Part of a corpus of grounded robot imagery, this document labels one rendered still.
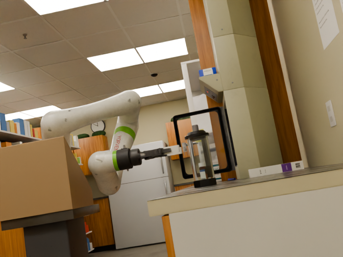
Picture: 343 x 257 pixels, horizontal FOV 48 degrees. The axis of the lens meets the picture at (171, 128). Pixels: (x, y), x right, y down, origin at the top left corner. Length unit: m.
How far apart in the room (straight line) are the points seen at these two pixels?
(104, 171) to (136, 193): 5.34
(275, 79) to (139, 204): 4.96
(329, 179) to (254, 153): 1.05
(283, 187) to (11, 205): 1.16
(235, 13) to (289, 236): 1.49
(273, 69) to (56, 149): 1.44
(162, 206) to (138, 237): 6.13
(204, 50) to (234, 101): 0.57
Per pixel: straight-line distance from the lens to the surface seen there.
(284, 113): 2.44
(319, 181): 0.99
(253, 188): 0.97
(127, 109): 1.97
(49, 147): 1.68
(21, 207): 1.73
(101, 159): 1.69
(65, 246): 1.74
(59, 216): 1.67
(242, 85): 2.06
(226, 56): 2.10
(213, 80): 2.07
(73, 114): 1.85
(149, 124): 7.75
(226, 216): 0.97
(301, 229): 0.99
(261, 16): 2.60
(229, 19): 2.17
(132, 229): 7.10
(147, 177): 6.99
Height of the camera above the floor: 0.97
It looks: 8 degrees up
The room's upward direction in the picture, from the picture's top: 10 degrees counter-clockwise
